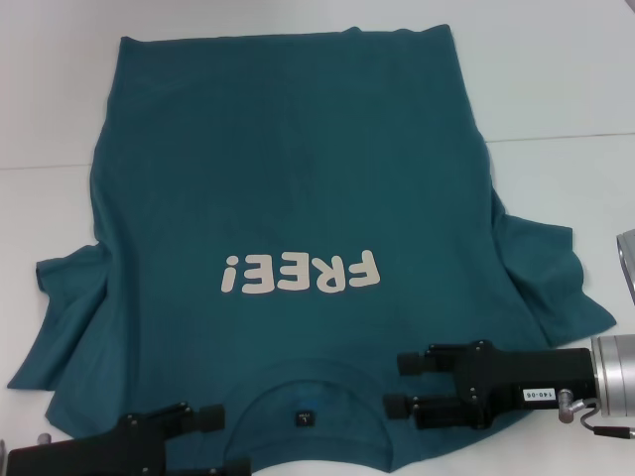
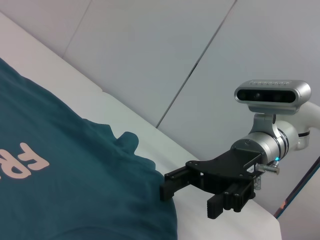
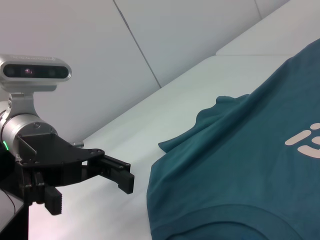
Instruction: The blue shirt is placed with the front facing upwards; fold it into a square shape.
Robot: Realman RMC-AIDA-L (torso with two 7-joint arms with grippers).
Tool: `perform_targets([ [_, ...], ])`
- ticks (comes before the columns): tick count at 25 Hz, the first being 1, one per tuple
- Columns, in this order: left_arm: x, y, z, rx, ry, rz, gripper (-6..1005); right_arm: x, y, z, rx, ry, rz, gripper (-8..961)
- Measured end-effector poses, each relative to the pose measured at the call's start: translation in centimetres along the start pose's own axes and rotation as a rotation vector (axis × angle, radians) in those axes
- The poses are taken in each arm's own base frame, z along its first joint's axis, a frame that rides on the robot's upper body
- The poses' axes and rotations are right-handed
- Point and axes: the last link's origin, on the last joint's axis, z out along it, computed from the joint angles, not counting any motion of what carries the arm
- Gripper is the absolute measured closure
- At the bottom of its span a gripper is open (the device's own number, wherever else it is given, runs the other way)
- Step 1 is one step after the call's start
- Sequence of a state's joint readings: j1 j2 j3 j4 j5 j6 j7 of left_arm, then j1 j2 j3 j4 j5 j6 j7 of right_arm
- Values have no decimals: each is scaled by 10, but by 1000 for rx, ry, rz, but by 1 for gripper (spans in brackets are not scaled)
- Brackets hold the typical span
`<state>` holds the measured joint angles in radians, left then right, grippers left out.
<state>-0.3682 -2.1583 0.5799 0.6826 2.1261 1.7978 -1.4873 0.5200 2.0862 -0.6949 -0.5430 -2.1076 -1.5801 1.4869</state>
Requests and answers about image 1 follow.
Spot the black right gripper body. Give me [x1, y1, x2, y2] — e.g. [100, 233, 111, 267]
[458, 339, 596, 430]

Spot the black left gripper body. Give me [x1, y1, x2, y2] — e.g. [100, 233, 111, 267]
[9, 405, 200, 476]

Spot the teal T-shirt with FREE print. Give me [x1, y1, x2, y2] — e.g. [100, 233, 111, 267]
[7, 24, 619, 476]

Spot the right wrist cable with plug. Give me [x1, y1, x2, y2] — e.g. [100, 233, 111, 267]
[560, 389, 635, 438]

